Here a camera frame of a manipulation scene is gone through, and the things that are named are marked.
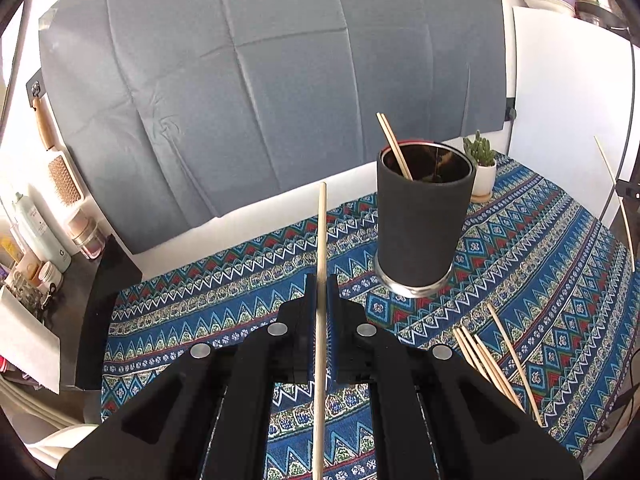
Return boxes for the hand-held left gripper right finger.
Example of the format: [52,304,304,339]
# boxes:
[326,274,584,480]

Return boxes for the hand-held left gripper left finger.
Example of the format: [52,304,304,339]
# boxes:
[55,274,318,480]

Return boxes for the pale wooden chopstick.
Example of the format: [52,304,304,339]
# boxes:
[486,303,545,428]
[312,181,329,480]
[593,135,636,273]

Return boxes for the black cup with metal base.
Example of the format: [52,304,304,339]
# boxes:
[374,141,476,299]

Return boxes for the blue patterned tablecloth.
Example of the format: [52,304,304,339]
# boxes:
[100,152,636,480]

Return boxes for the white board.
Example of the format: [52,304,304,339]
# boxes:
[507,6,640,271]

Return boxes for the cactus in white pot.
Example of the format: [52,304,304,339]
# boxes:
[462,130,498,197]

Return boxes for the metal pot with glass lid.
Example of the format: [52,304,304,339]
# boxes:
[570,0,627,29]

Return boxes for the white bowl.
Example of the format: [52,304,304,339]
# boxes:
[522,0,577,17]

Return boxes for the grey cloth backdrop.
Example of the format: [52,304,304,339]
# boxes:
[39,0,505,253]

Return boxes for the pink jar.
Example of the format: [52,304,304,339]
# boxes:
[67,210,106,260]

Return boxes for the small white jar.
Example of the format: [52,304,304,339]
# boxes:
[39,261,64,291]

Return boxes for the wooden hairbrush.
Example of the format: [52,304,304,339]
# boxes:
[32,97,84,209]

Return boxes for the white plastic chair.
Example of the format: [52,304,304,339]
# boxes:
[0,375,101,467]

